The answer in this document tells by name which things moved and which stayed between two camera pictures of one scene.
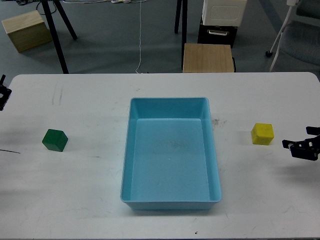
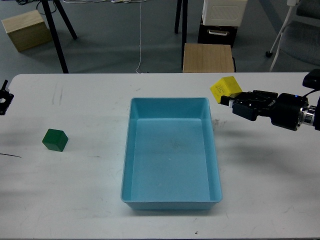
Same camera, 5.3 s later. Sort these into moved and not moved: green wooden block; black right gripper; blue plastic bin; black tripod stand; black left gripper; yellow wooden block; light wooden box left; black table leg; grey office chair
Moved: black left gripper; black right gripper; yellow wooden block
Not moved: black table leg; green wooden block; blue plastic bin; grey office chair; light wooden box left; black tripod stand
